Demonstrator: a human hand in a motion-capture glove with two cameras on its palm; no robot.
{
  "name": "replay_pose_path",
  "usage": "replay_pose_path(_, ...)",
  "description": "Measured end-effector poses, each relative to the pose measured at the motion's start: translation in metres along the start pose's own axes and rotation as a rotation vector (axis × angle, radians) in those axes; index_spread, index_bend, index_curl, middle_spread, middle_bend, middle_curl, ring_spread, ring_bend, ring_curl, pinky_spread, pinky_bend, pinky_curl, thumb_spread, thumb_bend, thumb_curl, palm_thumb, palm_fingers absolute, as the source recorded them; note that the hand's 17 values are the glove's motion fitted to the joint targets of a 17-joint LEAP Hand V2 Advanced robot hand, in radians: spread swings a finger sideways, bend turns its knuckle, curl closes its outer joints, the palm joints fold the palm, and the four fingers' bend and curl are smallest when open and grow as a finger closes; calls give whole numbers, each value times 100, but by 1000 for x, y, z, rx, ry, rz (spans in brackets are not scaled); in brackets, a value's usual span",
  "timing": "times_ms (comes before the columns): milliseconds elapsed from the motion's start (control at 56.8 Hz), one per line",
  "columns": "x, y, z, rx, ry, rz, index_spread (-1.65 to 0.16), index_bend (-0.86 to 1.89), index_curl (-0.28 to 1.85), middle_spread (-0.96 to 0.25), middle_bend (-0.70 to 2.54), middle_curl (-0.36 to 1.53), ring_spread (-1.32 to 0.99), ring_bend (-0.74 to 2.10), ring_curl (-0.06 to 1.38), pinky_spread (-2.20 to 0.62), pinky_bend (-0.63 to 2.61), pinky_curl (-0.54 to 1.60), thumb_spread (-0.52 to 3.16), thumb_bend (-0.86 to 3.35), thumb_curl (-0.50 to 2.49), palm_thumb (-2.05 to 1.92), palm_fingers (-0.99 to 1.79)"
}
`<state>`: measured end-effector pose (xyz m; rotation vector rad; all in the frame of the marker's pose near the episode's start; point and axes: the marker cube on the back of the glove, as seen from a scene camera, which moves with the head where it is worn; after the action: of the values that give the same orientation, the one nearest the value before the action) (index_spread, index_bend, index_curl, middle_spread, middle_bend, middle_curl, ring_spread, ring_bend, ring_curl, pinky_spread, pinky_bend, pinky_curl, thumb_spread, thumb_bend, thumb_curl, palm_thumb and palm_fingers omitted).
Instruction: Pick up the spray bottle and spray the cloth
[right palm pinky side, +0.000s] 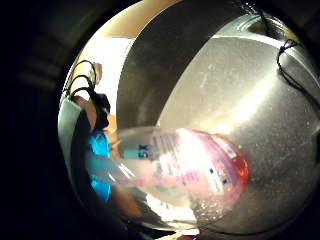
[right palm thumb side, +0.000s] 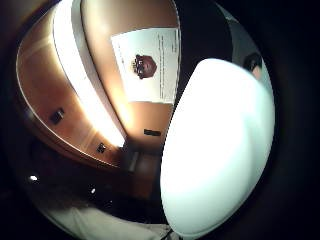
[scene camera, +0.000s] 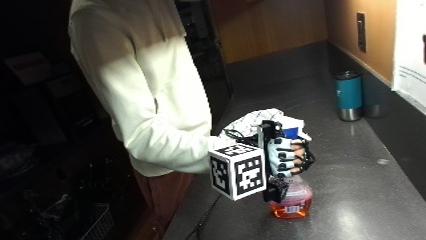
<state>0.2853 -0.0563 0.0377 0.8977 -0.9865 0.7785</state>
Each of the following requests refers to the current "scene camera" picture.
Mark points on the white marker cube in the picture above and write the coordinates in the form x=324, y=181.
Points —
x=237, y=171

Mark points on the teal steel tumbler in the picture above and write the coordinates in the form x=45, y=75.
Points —
x=349, y=96

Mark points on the dark wall outlet plate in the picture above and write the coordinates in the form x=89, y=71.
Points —
x=361, y=31

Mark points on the person in cream sweater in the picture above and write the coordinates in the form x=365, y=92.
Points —
x=133, y=66

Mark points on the spray bottle with orange liquid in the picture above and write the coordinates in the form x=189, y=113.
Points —
x=294, y=200

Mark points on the white paper sheet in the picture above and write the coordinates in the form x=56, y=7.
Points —
x=410, y=50

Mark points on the black glove camera mount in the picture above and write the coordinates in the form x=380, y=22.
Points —
x=268, y=156

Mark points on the white grid pattern cloth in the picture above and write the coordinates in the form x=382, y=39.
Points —
x=253, y=121

